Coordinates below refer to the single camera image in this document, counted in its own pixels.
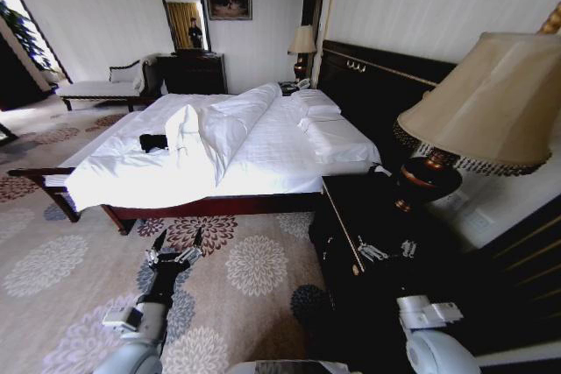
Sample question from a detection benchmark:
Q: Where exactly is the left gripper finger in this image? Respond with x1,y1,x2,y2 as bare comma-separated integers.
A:
144,228,168,266
177,227,205,266

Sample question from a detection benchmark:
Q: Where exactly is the white bed sheet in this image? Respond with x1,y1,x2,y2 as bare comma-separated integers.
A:
217,92,383,196

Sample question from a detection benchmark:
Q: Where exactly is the dark wooden nightstand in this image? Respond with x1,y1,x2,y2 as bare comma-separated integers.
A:
308,166,561,374

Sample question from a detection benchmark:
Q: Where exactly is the white duvet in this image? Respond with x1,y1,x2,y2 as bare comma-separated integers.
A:
64,82,282,214

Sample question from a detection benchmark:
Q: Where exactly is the black garment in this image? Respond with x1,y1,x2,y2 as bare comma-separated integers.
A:
138,131,170,155

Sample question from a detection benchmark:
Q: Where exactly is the large white pillow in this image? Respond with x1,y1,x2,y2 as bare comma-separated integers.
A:
297,113,383,164

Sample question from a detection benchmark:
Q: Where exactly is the small white pillow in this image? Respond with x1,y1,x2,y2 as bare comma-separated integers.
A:
297,88,343,117

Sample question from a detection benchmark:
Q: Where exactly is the dark wooden headboard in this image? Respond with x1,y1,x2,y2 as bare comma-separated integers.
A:
316,39,459,166

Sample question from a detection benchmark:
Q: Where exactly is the large beige table lamp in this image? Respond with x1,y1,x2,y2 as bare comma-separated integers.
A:
392,31,561,214

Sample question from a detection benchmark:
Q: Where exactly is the white chaise longue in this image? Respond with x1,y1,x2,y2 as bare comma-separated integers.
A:
55,57,164,113

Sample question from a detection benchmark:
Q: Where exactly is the dark wooden dresser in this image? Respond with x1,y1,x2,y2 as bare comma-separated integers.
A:
156,52,230,95

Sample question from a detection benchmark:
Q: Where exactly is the white throw blanket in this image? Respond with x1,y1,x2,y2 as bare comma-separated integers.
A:
131,53,160,95

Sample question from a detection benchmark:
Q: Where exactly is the white desk telephone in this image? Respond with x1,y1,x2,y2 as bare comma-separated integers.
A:
280,78,313,95

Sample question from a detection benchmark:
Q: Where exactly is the person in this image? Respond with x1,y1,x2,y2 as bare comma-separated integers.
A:
187,17,204,49

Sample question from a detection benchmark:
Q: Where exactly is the small beige table lamp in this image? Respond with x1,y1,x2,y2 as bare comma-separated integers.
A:
287,25,318,84

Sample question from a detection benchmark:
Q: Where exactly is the green potted plant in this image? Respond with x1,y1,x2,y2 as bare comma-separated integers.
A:
0,0,54,74

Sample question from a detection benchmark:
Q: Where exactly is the dark wooden bed frame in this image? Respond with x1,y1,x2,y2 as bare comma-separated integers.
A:
7,166,326,236

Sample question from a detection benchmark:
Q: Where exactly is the white wall socket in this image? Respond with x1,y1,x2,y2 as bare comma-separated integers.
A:
464,210,490,230

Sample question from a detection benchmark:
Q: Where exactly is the dark framed wall mirror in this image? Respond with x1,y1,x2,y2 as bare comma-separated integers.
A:
155,0,213,53

